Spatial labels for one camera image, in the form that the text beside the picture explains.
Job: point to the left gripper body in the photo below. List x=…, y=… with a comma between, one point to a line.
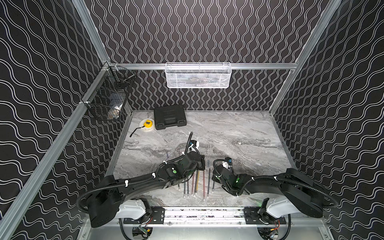
x=197, y=161

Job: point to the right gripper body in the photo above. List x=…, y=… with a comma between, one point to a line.
x=227, y=188

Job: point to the red pencil pink cap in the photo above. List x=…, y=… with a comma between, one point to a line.
x=193, y=184

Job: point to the blue pencil blue cap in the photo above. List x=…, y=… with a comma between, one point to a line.
x=209, y=179

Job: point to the dark blue pencil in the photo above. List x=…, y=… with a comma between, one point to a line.
x=196, y=183

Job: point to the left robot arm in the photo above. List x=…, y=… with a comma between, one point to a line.
x=122, y=198

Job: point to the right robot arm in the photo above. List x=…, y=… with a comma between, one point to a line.
x=296, y=193

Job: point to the black plastic tool case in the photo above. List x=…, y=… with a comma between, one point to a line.
x=169, y=116

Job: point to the yellow tape measure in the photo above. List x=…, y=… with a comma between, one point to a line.
x=145, y=125

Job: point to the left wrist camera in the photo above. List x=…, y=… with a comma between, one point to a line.
x=195, y=143

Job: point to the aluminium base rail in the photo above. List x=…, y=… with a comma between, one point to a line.
x=188, y=223

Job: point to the white mesh wall basket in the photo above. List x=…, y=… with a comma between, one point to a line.
x=198, y=75

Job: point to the black wire wall basket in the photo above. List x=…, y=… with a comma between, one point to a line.
x=107, y=99

